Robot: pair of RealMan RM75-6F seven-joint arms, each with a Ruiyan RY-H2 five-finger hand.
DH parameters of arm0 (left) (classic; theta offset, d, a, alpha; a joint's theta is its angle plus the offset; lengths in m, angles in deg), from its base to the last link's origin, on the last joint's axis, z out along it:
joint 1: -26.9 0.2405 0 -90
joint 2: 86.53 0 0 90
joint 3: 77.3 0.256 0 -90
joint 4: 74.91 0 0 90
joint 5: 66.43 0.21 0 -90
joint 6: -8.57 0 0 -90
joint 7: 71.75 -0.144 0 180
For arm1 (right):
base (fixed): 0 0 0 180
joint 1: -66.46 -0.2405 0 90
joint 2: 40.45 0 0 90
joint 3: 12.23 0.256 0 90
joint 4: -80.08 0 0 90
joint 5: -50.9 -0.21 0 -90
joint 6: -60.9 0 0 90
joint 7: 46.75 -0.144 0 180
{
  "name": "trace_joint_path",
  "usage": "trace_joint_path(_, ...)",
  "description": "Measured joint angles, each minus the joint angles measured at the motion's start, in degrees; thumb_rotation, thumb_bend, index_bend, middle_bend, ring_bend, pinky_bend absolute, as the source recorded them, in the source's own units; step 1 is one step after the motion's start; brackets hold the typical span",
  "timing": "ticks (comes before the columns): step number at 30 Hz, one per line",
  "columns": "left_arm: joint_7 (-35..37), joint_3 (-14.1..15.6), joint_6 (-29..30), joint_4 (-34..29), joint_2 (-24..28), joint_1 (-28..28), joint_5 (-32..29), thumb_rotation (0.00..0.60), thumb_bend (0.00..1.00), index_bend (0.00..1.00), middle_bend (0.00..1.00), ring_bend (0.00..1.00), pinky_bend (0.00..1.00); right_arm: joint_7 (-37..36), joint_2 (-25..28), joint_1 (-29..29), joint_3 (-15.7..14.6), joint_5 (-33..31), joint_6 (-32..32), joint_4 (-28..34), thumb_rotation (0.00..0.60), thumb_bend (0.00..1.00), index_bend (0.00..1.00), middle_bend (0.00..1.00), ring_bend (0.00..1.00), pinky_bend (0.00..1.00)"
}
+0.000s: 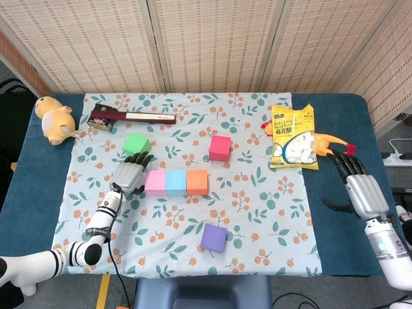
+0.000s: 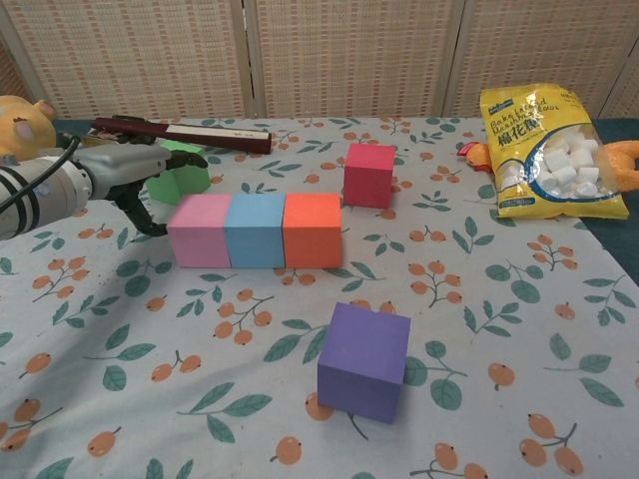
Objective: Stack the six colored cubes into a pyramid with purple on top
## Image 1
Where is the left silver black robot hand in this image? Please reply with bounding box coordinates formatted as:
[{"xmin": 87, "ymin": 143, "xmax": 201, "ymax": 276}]
[{"xmin": 109, "ymin": 153, "xmax": 155, "ymax": 196}]

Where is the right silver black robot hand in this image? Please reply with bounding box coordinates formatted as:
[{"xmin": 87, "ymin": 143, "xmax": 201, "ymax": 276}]
[{"xmin": 322, "ymin": 149, "xmax": 390, "ymax": 221}]

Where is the pink foam cube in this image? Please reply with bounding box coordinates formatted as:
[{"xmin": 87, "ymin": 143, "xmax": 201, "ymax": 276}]
[{"xmin": 144, "ymin": 170, "xmax": 168, "ymax": 197}]

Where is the green foam cube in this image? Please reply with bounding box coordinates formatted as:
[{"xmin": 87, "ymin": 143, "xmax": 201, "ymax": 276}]
[{"xmin": 122, "ymin": 133, "xmax": 152, "ymax": 157}]

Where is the orange foam cube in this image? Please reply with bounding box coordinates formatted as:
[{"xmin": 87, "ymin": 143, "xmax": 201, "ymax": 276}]
[{"xmin": 185, "ymin": 169, "xmax": 209, "ymax": 196}]

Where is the red foam cube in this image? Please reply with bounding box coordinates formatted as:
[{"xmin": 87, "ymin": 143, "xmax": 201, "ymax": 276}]
[{"xmin": 209, "ymin": 135, "xmax": 233, "ymax": 162}]

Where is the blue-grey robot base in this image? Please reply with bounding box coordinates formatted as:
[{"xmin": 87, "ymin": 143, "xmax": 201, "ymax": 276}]
[{"xmin": 133, "ymin": 276, "xmax": 273, "ymax": 309}]

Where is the white and black shoe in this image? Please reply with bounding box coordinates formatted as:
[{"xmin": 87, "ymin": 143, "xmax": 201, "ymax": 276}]
[{"xmin": 395, "ymin": 205, "xmax": 412, "ymax": 226}]

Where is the white power strip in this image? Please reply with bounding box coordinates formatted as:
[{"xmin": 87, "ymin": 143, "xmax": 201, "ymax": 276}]
[{"xmin": 381, "ymin": 153, "xmax": 412, "ymax": 167}]

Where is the light blue foam cube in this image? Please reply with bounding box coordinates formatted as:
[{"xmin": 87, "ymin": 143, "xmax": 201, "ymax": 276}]
[{"xmin": 165, "ymin": 169, "xmax": 188, "ymax": 196}]

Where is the small metal tin box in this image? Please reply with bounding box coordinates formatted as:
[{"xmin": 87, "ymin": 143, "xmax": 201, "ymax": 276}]
[{"xmin": 86, "ymin": 103, "xmax": 117, "ymax": 133}]

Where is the long dark red box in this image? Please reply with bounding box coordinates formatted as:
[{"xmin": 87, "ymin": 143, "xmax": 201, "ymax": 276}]
[{"xmin": 89, "ymin": 109, "xmax": 177, "ymax": 126}]

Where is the yellow rubber chicken toy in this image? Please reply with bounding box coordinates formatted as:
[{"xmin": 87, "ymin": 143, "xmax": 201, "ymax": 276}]
[{"xmin": 260, "ymin": 120, "xmax": 357, "ymax": 158}]

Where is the yellow plush animal toy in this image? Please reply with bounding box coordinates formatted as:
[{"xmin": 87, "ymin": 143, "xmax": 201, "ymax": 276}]
[{"xmin": 34, "ymin": 95, "xmax": 85, "ymax": 147}]

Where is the floral printed tablecloth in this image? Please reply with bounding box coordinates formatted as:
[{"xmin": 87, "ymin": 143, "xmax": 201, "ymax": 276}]
[{"xmin": 46, "ymin": 92, "xmax": 323, "ymax": 279}]

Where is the yellow marshmallow bag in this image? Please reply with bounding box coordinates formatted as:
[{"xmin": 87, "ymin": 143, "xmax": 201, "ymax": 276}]
[{"xmin": 269, "ymin": 103, "xmax": 319, "ymax": 171}]

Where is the purple foam cube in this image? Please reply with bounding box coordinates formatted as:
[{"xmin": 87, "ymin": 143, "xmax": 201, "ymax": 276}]
[{"xmin": 200, "ymin": 223, "xmax": 229, "ymax": 254}]

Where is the black chair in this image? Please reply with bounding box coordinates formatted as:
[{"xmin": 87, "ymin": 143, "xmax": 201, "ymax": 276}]
[{"xmin": 0, "ymin": 79, "xmax": 39, "ymax": 207}]

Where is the woven bamboo folding screen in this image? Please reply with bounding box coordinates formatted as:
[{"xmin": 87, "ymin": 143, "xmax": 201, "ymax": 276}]
[{"xmin": 0, "ymin": 0, "xmax": 412, "ymax": 136}]

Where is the white charger cable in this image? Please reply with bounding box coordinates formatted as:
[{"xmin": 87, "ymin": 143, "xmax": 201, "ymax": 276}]
[{"xmin": 388, "ymin": 138, "xmax": 412, "ymax": 156}]

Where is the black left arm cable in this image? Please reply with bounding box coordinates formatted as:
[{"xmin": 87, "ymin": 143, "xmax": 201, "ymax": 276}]
[{"xmin": 108, "ymin": 189, "xmax": 133, "ymax": 309}]

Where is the black floor cable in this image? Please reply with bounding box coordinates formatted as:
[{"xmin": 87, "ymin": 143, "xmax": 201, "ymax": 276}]
[{"xmin": 273, "ymin": 292, "xmax": 321, "ymax": 309}]

